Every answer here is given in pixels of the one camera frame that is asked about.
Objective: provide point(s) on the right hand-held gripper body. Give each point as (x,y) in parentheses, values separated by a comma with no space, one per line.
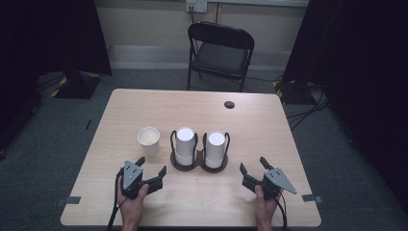
(275,183)

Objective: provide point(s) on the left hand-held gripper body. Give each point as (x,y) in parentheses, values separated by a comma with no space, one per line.
(132,179)

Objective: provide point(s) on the single white paper cup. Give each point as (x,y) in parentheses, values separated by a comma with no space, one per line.
(149,141)

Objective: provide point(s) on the stack of white paper cups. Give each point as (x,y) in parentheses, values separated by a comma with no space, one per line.
(185,144)
(215,149)

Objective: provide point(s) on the dark double cup holder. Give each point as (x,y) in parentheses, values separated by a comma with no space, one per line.
(199,160)

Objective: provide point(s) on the person's right hand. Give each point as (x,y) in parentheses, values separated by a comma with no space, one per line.
(266,208)

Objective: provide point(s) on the person's left hand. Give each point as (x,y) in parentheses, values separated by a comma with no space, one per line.
(133,208)

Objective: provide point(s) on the grey tape strip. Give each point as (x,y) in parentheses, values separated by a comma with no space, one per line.
(311,198)
(69,200)

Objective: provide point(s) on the black stand base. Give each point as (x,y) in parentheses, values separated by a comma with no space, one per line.
(293,93)
(77,85)

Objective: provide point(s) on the black folding chair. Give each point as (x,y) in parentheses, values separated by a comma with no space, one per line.
(221,57)

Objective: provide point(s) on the dark curtain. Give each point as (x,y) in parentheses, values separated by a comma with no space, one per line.
(48,38)
(362,80)

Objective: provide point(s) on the white wall socket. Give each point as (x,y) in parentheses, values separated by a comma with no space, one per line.
(196,5)

